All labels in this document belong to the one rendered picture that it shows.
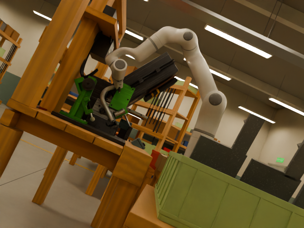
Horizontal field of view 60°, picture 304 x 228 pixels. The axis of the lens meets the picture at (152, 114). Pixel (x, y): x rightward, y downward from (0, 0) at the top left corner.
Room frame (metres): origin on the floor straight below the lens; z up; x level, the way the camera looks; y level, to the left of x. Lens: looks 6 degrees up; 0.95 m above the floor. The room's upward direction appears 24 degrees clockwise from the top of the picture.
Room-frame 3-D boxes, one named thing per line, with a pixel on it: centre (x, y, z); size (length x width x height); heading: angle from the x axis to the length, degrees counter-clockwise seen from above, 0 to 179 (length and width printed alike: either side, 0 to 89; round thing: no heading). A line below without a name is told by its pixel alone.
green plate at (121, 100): (1.88, 0.24, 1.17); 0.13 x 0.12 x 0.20; 4
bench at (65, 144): (1.95, 0.31, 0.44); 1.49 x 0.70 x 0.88; 4
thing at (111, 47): (1.82, 0.51, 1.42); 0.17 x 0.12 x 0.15; 4
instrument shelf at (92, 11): (1.93, 0.57, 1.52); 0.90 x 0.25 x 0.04; 4
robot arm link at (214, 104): (1.39, -0.29, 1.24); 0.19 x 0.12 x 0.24; 164
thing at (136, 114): (2.03, 0.22, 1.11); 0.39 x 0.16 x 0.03; 94
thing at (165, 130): (5.44, 0.28, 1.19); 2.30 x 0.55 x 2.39; 43
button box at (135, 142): (1.78, 0.00, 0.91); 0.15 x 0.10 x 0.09; 4
